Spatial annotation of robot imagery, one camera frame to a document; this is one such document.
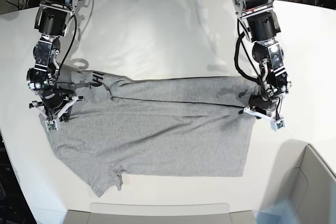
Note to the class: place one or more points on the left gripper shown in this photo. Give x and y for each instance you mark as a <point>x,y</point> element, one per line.
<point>264,109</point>

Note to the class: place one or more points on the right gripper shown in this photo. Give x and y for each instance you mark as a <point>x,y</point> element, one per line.
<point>56,104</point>

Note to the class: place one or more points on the grey T-shirt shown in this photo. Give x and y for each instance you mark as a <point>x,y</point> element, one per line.
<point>176,127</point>

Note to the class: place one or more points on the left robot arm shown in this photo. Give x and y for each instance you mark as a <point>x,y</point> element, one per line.
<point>260,27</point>

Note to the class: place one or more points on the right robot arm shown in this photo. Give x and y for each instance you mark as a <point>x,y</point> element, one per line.
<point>52,22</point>

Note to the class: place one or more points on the beige box right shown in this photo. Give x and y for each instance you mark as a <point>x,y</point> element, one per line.
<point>307,193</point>

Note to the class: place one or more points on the beige tray bottom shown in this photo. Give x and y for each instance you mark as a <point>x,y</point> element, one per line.
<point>203,213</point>

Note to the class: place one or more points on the blue translucent object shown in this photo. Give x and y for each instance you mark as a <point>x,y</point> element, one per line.
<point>278,212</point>

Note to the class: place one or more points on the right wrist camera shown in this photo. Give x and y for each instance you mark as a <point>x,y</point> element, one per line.
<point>51,125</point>

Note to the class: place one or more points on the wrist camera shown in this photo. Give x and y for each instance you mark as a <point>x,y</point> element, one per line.
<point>277,124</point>
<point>51,125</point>

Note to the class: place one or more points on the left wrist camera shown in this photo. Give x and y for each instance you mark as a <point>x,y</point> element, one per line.
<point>277,124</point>

